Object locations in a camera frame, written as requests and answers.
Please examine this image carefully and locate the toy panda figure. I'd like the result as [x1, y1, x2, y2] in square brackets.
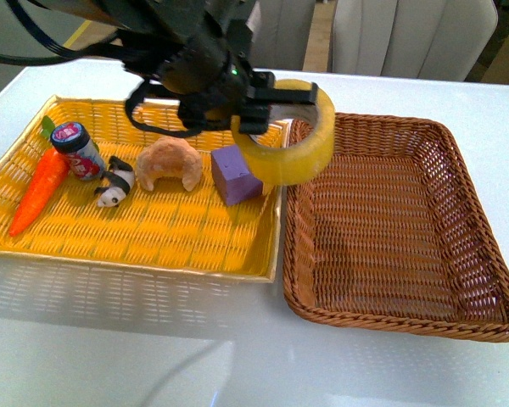
[94, 155, 136, 208]

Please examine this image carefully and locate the grey upholstered chair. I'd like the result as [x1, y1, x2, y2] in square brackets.
[328, 0, 498, 81]
[249, 0, 316, 70]

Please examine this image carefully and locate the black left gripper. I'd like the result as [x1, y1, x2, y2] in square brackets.
[120, 1, 318, 136]

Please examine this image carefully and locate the yellow woven basket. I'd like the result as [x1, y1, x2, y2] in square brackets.
[0, 96, 281, 282]

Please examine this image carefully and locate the toy croissant bread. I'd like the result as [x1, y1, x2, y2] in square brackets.
[136, 136, 203, 192]

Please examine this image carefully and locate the small red labelled jar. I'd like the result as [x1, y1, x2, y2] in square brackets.
[50, 121, 105, 181]

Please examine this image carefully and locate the orange toy carrot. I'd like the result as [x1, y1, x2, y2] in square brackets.
[8, 115, 70, 237]

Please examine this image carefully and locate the brown woven basket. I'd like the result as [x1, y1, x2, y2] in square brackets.
[282, 113, 509, 343]

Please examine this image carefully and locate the grey upholstered chair right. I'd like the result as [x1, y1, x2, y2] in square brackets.
[328, 0, 498, 81]

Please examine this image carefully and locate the yellow transparent tape roll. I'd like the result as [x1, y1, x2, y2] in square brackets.
[231, 79, 335, 186]

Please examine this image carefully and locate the purple foam cube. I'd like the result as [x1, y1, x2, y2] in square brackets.
[210, 145, 263, 206]

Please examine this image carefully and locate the grey upholstered chair left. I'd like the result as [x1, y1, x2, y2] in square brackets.
[249, 0, 316, 70]

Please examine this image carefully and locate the black cable bundle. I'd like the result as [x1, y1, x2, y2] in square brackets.
[0, 0, 128, 67]

